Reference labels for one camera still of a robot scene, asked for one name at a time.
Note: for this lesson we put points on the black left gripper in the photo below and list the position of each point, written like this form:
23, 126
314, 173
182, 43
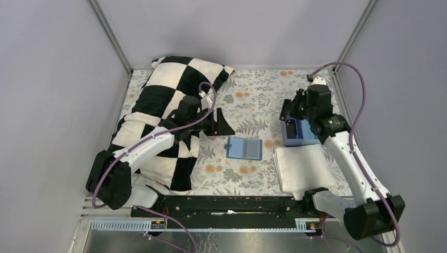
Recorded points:
214, 122

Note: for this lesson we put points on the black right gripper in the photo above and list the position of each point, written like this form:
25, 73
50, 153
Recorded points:
291, 109

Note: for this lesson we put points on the black credit card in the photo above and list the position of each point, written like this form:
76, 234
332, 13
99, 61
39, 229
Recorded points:
285, 110

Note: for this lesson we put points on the blue card holder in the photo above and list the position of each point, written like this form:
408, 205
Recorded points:
235, 148

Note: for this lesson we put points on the light grey credit card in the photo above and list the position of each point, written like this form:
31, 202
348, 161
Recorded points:
253, 149

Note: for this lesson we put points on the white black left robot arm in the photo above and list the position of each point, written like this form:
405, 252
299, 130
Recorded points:
110, 177

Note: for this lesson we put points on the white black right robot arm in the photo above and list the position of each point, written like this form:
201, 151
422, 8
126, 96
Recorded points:
373, 210

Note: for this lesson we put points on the blue three-compartment tray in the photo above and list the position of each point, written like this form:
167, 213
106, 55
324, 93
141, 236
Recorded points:
304, 135

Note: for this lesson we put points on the floral table cloth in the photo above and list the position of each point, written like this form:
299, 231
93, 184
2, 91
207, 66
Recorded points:
251, 101

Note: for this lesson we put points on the white folded towel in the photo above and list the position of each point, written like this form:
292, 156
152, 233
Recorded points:
302, 168

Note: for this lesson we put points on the black white checkered pillow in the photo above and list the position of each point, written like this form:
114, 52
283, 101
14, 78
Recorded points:
172, 78

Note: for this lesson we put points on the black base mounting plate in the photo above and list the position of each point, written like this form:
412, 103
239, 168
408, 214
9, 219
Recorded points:
233, 212

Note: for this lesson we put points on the aluminium frame rail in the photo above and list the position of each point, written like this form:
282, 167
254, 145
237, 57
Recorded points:
106, 230

